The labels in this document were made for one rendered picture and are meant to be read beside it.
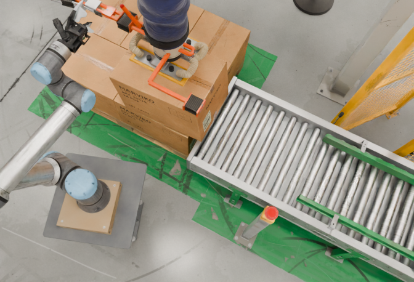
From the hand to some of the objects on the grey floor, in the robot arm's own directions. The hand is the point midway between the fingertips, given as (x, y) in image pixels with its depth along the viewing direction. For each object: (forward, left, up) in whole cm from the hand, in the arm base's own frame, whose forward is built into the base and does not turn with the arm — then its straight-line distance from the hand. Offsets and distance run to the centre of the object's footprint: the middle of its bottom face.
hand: (86, 10), depth 171 cm
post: (-37, -97, -171) cm, 200 cm away
